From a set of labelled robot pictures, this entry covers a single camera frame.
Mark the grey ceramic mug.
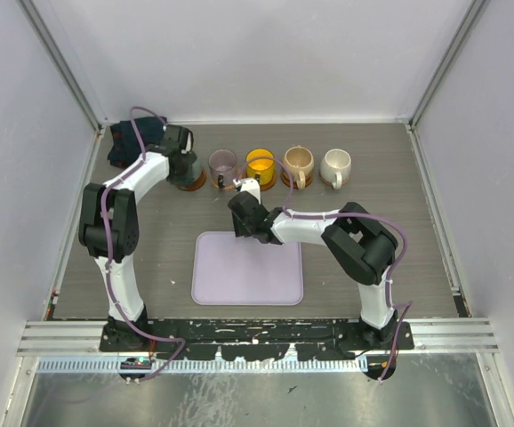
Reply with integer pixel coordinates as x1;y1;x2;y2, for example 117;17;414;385
168;151;202;187

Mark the purple glass mug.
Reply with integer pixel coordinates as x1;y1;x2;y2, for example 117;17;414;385
208;149;238;172

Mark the yellow mug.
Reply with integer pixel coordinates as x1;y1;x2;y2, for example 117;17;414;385
245;149;275;183

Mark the brown wooden round coaster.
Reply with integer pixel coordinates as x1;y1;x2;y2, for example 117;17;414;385
280;173;314;189

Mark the beige ceramic mug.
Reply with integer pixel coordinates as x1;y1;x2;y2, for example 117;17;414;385
282;146;314;189

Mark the white ceramic mug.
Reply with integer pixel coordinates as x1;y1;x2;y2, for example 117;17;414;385
319;149;352;190

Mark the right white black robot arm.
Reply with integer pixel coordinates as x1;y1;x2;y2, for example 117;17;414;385
228;191;398;350

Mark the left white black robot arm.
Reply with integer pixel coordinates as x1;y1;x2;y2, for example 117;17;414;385
78;125;203;352

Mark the dark brown wooden coaster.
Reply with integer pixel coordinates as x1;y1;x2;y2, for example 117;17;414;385
260;174;277;191

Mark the lavender plastic tray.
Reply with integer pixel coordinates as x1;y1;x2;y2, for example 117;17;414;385
191;231;304;306

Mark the dark blue folded cloth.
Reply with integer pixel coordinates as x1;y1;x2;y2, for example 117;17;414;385
108;117;165;169

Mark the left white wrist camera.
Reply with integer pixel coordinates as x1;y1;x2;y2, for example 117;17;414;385
183;133;194;153

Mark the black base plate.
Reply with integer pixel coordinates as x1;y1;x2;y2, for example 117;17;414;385
100;318;414;361

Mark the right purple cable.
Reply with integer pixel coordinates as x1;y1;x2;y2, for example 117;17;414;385
234;157;414;382

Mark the white slotted cable duct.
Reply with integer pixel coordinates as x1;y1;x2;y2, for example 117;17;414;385
36;357;368;375

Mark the aluminium front rail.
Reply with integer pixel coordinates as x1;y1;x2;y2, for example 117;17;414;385
16;318;499;356

